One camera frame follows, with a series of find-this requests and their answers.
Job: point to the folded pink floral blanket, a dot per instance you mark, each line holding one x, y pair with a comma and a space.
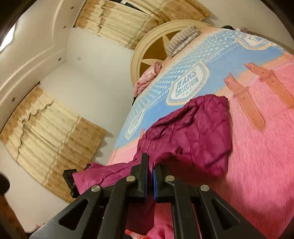
147, 77

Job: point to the pink and blue bed blanket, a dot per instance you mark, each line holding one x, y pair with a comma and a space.
256, 77

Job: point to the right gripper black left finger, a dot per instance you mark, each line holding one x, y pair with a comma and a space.
100, 212

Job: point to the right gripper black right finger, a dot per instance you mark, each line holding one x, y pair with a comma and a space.
199, 212

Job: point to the beige curtain on side wall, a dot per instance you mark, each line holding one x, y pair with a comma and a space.
45, 138

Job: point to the beige curtain behind headboard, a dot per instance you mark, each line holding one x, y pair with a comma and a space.
127, 22

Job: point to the magenta puffer jacket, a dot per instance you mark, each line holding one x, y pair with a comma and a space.
193, 142

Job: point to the striped grey pillow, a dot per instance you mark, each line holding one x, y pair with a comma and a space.
181, 39

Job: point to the cream wooden headboard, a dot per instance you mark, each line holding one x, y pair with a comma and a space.
152, 47

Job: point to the black object beside bed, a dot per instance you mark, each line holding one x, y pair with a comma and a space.
68, 177

